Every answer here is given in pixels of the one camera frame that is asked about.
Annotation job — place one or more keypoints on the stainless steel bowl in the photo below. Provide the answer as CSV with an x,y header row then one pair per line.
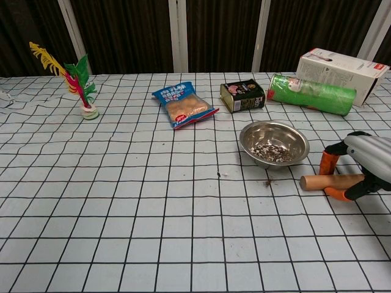
x,y
275,134

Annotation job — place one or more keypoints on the blue snack bag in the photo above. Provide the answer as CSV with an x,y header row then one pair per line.
x,y
183,105

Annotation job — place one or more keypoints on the white carton box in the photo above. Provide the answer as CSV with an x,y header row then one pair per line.
x,y
336,70

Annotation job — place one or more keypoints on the white black-checked tablecloth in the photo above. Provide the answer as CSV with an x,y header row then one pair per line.
x,y
122,213

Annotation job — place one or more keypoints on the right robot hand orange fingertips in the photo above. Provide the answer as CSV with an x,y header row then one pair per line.
x,y
372,155

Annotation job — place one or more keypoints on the wooden stick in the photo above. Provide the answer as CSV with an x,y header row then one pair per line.
x,y
314,182

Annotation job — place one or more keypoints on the small dark crumb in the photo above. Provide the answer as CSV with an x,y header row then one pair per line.
x,y
219,175

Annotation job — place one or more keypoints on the colourful feather shuttlecock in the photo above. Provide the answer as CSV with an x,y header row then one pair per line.
x,y
88,114

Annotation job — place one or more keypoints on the dark rectangular tin can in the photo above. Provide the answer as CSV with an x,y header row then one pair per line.
x,y
242,97

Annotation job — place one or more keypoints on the white partition post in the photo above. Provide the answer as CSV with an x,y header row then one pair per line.
x,y
71,36
178,36
375,27
261,36

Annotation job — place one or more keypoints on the green chips tube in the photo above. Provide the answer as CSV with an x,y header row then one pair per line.
x,y
317,94

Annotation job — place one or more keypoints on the crushed nut pieces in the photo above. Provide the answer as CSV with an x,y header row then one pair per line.
x,y
272,154

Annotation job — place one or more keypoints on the dark nut shell debris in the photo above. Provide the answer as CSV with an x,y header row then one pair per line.
x,y
268,183

